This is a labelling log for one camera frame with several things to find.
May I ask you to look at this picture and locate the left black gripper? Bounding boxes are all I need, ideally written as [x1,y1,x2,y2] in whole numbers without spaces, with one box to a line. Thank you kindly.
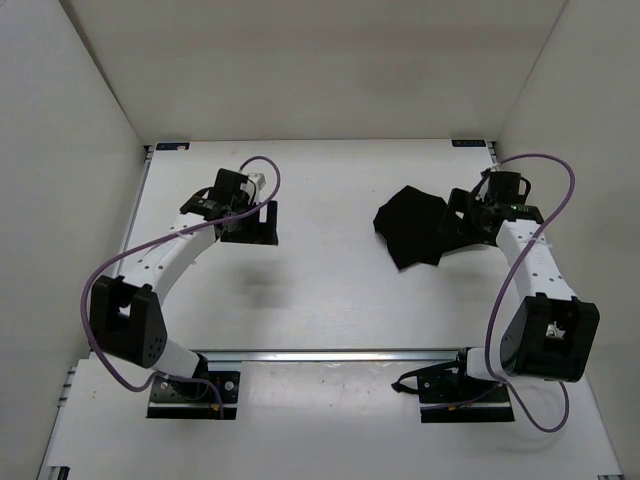
[222,196,279,244]

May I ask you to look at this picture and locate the black skirt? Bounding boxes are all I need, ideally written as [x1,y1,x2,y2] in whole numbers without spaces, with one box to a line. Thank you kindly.
[373,185,446,271]

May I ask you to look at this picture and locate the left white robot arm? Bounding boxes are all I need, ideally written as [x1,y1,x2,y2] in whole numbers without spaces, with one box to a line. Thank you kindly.
[87,169,278,398]

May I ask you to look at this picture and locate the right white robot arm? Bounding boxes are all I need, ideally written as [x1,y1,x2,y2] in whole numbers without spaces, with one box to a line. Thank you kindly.
[441,169,600,401]

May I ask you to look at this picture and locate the right blue corner label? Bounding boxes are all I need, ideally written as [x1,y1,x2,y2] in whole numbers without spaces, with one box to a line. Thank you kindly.
[451,139,486,148]

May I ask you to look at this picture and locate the blue corner label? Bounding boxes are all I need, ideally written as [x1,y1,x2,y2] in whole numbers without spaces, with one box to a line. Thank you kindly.
[155,142,190,151]
[451,139,486,148]

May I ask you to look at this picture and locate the left blue corner label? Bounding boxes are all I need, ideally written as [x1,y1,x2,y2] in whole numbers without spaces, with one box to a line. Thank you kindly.
[155,142,190,151]

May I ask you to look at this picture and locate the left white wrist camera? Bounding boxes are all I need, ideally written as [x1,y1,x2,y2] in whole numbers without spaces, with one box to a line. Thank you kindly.
[242,173,266,204]

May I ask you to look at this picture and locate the aluminium front rail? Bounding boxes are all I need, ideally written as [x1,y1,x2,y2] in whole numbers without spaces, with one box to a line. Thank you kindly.
[202,349,459,363]

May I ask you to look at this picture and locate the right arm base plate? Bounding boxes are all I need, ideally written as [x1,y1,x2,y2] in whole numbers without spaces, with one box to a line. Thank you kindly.
[391,360,515,424]

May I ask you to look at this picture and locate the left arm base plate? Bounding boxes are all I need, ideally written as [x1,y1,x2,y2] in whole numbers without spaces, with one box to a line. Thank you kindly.
[147,370,241,421]

